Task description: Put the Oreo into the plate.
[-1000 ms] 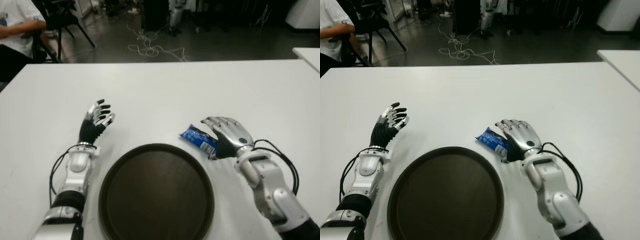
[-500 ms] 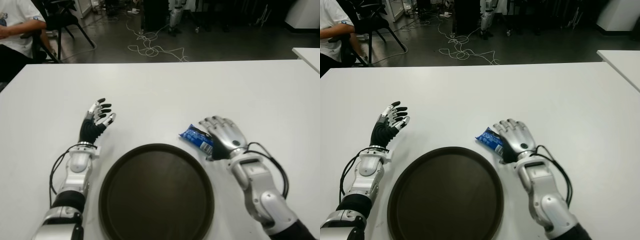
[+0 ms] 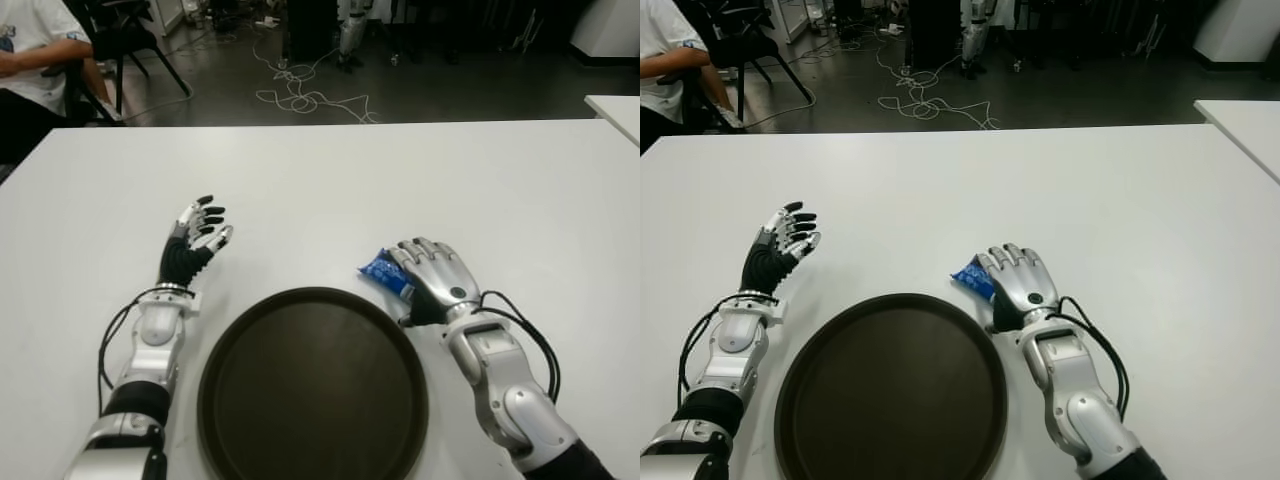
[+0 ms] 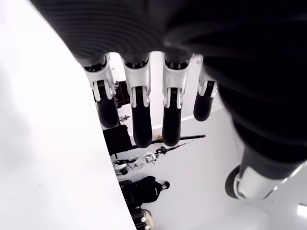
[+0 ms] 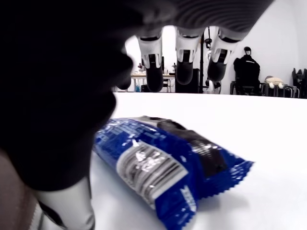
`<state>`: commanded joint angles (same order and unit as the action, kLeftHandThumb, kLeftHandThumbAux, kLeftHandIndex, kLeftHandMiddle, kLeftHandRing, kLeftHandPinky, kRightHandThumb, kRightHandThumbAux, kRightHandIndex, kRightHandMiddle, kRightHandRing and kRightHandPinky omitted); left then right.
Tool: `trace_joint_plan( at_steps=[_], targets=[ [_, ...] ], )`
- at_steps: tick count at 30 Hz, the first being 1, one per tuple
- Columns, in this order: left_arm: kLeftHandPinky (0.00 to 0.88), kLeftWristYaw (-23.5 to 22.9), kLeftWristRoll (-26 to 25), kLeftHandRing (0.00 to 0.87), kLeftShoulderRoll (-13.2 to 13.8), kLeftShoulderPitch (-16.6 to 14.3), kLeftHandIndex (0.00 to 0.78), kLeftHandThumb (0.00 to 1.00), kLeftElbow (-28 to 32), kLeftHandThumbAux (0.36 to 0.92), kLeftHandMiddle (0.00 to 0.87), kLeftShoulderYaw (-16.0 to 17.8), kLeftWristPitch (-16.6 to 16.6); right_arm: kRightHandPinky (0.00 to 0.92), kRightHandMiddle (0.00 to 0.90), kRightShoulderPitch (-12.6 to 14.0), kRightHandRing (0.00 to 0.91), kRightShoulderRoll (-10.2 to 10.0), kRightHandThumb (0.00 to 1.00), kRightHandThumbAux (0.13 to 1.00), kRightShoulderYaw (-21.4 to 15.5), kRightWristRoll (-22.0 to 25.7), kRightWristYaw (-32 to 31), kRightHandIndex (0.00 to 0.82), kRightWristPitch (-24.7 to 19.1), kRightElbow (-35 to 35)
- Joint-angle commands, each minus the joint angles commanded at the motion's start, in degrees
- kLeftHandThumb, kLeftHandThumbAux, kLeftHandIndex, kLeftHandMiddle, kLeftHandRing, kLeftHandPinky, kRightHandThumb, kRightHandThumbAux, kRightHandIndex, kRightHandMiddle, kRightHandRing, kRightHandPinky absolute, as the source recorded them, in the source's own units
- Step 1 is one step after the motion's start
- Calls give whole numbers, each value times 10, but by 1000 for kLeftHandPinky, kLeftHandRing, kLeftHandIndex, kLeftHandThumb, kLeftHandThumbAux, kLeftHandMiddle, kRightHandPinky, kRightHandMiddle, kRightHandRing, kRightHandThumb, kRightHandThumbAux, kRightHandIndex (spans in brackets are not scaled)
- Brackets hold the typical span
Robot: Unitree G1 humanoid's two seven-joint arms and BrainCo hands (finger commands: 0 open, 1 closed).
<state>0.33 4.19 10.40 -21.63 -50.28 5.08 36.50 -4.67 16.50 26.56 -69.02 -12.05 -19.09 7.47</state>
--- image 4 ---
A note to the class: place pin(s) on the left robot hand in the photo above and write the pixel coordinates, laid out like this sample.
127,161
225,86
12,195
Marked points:
216,36

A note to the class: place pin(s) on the black suspension bar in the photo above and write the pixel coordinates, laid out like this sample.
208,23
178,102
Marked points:
189,137

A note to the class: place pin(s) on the black cabinet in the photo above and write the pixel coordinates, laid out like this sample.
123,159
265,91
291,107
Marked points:
117,141

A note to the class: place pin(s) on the black backpack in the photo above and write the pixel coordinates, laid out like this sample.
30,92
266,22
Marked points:
144,189

